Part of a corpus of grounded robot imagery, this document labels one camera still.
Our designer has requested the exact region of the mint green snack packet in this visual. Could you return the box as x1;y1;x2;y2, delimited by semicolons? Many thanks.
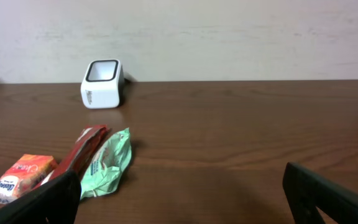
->
80;128;132;199

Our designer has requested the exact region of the small orange tissue pack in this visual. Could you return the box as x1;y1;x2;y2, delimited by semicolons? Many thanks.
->
0;154;57;204

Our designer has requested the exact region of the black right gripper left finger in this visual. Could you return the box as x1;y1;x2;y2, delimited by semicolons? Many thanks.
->
0;170;81;224

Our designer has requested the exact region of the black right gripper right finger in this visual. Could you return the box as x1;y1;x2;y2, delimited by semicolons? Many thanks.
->
282;162;358;224

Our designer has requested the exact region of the orange brown snack bar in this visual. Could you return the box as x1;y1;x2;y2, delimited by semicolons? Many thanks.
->
34;124;108;189

